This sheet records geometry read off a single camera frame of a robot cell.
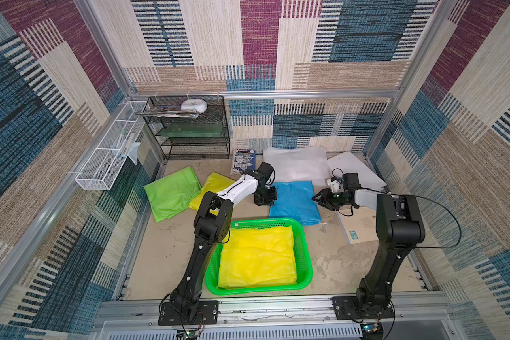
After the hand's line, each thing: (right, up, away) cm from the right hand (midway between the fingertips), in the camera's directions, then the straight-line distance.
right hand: (315, 199), depth 101 cm
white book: (+22, +18, +14) cm, 32 cm away
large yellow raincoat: (-29, -20, -18) cm, 40 cm away
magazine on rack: (-65, +39, -7) cm, 77 cm away
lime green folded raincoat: (-68, +2, +1) cm, 68 cm away
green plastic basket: (-10, -24, -23) cm, 35 cm away
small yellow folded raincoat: (-49, +7, +6) cm, 50 cm away
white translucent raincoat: (-5, +17, +18) cm, 25 cm away
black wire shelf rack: (-61, +34, +4) cm, 70 cm away
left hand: (-19, -1, -1) cm, 19 cm away
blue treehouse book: (-34, +19, +14) cm, 42 cm away
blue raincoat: (-10, -1, -1) cm, 10 cm away
